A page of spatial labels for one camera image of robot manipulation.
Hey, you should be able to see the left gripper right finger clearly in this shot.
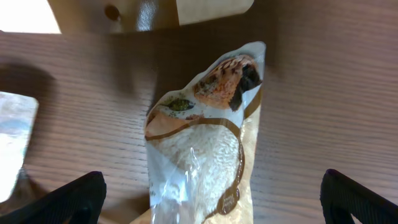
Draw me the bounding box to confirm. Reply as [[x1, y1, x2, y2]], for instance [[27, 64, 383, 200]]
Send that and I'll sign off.
[[320, 169, 397, 224]]

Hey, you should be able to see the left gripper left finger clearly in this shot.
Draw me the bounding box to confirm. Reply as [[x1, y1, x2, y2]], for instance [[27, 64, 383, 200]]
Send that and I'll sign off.
[[1, 171, 106, 224]]

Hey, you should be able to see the PanTree beige pouch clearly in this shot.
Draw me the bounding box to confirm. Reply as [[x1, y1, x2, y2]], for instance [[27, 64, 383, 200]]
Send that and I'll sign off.
[[48, 0, 254, 34]]

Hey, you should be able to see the large plain beige pouch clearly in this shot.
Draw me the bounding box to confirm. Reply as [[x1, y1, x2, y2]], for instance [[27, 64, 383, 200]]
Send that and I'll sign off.
[[0, 91, 39, 202]]

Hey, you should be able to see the rice pouch with brown trim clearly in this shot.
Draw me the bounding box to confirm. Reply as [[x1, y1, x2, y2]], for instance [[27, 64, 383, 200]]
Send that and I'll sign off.
[[136, 42, 266, 224]]

